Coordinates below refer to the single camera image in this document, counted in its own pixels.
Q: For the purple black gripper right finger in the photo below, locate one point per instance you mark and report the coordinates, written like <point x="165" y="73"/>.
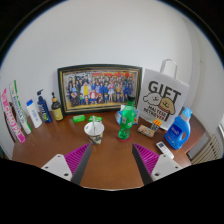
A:
<point x="152" y="166"/>

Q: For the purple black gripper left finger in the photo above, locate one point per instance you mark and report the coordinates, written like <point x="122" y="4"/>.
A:
<point x="71" y="166"/>

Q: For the green plastic soda bottle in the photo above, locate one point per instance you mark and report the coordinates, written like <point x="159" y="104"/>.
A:
<point x="127" y="118"/>

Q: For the white remote control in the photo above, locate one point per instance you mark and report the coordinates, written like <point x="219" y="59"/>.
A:
<point x="164" y="149"/>

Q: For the small patterned snack packet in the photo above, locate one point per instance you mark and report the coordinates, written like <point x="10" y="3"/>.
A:
<point x="146" y="131"/>

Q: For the red round coaster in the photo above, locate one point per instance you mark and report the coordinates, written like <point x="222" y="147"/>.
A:
<point x="123" y="140"/>

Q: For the blue detergent bottle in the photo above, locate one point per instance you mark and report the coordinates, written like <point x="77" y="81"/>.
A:
<point x="179" y="132"/>

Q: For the rubik's cube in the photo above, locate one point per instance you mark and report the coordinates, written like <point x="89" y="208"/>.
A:
<point x="155" y="125"/>

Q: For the patterned paper cup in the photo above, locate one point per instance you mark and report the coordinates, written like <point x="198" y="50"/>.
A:
<point x="94" y="131"/>

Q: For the green soap box left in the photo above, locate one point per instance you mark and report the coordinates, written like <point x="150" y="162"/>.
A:
<point x="79" y="118"/>

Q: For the green soap box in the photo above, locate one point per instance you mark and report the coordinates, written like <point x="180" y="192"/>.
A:
<point x="79" y="118"/>
<point x="95" y="118"/>

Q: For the green soap box right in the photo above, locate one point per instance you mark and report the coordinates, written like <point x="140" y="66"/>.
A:
<point x="95" y="118"/>

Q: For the brown pump bottle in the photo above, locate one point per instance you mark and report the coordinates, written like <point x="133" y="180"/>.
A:
<point x="56" y="109"/>

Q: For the white lotion bottle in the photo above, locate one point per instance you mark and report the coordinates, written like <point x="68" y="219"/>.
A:
<point x="33" y="113"/>

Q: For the dark blue pump bottle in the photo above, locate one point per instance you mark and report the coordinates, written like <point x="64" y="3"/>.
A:
<point x="42" y="105"/>

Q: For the green white toothpaste box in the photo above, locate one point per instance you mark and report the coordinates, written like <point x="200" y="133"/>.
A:
<point x="18" y="107"/>

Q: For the blue tissue pack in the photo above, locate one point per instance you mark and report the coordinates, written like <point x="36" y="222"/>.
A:
<point x="118" y="115"/>

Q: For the white radiator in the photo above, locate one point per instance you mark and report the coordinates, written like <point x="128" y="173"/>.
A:
<point x="212" y="151"/>

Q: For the white gift paper bag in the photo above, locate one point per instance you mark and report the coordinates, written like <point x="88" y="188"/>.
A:
<point x="161" y="96"/>

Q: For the pink toothpaste box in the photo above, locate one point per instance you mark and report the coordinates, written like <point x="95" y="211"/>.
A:
<point x="11" y="119"/>

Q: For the framed group photo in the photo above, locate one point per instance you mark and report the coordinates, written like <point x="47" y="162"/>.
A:
<point x="97" y="87"/>

